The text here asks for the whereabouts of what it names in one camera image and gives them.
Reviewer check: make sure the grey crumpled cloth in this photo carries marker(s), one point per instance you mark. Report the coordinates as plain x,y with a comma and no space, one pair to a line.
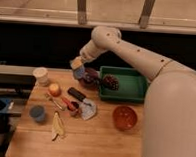
88,109

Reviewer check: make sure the small brown cup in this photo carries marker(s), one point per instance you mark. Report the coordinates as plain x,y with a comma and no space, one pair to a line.
76,111

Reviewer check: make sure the orange red bowl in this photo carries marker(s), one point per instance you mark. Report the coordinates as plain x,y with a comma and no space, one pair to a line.
124,118

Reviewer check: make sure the blue sponge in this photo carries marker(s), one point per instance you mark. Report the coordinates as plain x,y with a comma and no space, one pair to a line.
79,72

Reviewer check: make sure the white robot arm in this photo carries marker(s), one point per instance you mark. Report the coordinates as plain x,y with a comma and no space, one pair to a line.
169,117

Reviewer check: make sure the white paper cup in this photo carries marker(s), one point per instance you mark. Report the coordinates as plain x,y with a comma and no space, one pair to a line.
41,76

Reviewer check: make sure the metal spoon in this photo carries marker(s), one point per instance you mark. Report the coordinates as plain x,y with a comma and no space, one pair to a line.
48,97

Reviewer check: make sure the green plastic tray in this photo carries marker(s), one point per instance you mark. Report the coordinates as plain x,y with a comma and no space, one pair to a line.
132,85

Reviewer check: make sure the dark red grapes bunch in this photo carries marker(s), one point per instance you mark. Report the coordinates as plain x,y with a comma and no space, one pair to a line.
110,82

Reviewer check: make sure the red handled tool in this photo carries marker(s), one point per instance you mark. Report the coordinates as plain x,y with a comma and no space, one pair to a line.
68,102

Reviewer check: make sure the black rectangular block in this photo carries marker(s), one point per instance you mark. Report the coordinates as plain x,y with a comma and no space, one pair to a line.
76,94

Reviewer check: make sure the apple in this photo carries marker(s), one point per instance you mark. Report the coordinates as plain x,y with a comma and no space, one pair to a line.
54,89

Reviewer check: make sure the blue cup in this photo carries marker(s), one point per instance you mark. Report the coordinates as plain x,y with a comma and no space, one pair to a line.
37,113

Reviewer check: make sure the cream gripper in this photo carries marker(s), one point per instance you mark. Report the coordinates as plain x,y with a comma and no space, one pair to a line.
76,63

